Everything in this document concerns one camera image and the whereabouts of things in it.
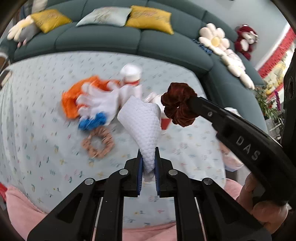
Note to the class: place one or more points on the light blue embroidered cushion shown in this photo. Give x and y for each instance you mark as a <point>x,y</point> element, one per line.
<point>110,15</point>

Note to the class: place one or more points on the teal sectional sofa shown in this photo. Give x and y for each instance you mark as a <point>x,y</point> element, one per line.
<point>180,48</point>

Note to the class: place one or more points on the grey plush toy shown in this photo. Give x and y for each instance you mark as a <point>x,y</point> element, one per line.
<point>27,34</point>

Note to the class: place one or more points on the red white paper cup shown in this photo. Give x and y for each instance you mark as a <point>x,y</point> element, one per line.
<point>156,99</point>
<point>131,74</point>

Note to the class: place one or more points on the blue fabric scrunchie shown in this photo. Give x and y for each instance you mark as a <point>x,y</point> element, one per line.
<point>88,124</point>

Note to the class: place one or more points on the floral light blue tablecloth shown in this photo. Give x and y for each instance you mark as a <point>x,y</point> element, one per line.
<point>41,151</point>

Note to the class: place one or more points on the red white plush monkey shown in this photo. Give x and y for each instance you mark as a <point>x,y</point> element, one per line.
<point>246,38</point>

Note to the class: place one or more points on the white cloth glove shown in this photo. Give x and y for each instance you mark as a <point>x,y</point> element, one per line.
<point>94,100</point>

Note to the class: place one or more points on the person's right hand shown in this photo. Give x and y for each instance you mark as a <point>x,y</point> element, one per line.
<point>270,215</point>

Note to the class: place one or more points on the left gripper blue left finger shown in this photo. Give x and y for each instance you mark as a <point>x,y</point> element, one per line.
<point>105,199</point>

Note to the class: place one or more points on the yellow embroidered cushion left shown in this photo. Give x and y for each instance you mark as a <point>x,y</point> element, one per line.
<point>49,19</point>

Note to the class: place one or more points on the pink fluffy cloth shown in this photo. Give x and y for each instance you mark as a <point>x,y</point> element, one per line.
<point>65,222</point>

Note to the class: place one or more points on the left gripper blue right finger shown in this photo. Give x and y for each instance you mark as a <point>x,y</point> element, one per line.
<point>204,210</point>

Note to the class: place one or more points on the dark red velvet scrunchie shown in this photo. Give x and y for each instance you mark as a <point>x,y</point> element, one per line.
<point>175,103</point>

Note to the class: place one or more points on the round wooden side table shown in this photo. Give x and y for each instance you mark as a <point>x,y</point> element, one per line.
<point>4,61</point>

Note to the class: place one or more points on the yellow embroidered cushion centre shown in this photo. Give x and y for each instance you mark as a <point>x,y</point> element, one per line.
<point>142,17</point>

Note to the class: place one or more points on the peach dotted scrunchie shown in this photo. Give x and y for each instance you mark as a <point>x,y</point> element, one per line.
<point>98,143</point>

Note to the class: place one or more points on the green potted plant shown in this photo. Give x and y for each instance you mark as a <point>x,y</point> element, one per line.
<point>271,109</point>

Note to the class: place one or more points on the white daisy flower cushion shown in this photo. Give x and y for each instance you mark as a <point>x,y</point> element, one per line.
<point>214,38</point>

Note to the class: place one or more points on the yellow embroidered cushion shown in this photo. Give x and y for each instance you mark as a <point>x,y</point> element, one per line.
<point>49,19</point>
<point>142,17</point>

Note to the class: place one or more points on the white long plush toy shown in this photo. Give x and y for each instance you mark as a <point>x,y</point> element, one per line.
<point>39,5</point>

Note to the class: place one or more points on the white paper towel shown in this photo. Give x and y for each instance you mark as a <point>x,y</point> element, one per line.
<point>142,121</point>

